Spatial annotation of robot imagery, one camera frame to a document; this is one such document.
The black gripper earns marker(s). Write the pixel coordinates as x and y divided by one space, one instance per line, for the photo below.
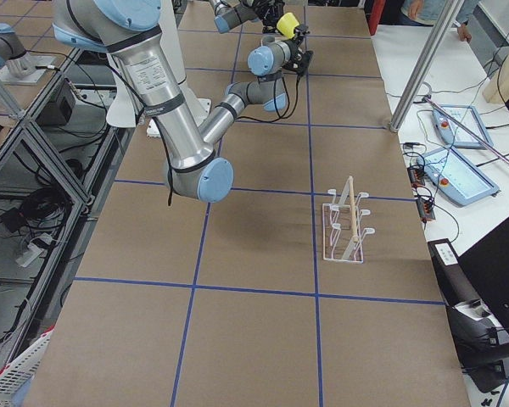
270 9
296 52

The white wire cup rack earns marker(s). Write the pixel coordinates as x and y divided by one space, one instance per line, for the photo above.
342 233

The near teach pendant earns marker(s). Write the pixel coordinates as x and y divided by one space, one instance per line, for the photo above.
461 181

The black usb hub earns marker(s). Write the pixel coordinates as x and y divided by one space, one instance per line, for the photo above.
423 196

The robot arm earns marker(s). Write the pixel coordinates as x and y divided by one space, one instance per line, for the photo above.
129 31
228 17

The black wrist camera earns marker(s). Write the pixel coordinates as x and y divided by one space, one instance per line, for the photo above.
301 30

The yellow plastic cup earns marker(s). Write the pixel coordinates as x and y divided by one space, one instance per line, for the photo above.
287 24

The black laptop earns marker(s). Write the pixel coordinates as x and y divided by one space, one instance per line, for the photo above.
486 265

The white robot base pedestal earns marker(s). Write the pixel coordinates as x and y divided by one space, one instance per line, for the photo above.
123 110

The aluminium frame post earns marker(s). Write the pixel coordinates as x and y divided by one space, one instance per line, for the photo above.
424 62

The person in blue jacket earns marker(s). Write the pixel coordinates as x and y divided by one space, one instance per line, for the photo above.
427 13

